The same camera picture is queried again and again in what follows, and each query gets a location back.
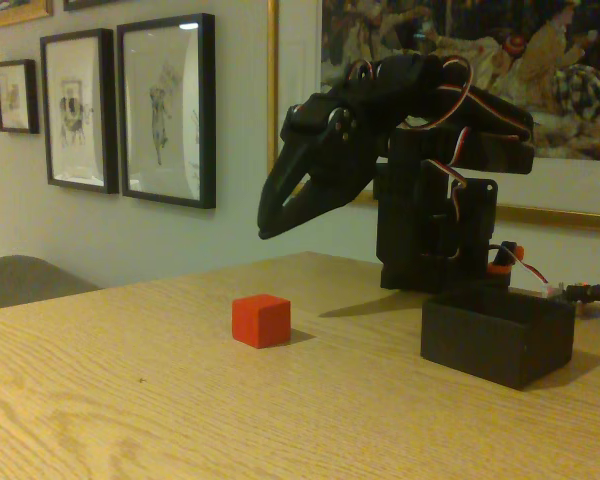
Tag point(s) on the small black framed drawing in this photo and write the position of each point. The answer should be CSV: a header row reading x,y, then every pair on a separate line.
x,y
15,95

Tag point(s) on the large black framed drawing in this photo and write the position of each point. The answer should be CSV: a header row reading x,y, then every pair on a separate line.
x,y
165,110

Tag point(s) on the orange black table clamp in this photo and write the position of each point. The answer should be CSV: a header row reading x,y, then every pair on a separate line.
x,y
502,265

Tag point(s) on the gold picture frame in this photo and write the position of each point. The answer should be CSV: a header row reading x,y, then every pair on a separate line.
x,y
15,17

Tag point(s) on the medium black framed drawing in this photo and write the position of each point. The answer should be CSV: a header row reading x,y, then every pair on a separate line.
x,y
75,110

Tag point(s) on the dark picture frame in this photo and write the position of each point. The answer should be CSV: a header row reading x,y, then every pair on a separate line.
x,y
90,5

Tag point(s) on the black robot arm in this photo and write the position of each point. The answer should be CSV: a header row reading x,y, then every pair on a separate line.
x,y
415,225

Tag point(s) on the red cube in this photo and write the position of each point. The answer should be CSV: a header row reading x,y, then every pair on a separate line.
x,y
260,320

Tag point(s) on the black box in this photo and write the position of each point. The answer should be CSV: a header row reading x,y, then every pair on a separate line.
x,y
495,345

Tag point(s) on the black power plug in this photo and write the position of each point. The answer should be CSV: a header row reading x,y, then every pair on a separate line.
x,y
592,292

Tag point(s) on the small controller board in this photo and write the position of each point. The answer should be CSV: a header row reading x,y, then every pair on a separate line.
x,y
554,291

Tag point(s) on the large gold framed painting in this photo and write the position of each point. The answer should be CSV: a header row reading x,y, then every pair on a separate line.
x,y
570,190

